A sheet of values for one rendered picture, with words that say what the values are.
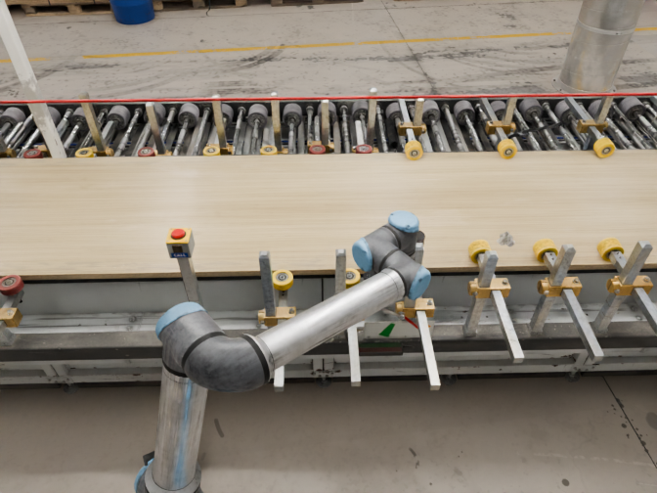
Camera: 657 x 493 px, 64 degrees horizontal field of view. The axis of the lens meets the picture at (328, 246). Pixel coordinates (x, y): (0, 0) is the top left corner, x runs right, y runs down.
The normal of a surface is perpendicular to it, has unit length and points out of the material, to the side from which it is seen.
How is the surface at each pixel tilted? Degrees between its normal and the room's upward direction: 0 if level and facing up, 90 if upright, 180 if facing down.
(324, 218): 0
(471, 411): 0
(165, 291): 90
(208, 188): 0
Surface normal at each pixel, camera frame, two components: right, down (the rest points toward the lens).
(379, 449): 0.00, -0.73
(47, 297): 0.03, 0.68
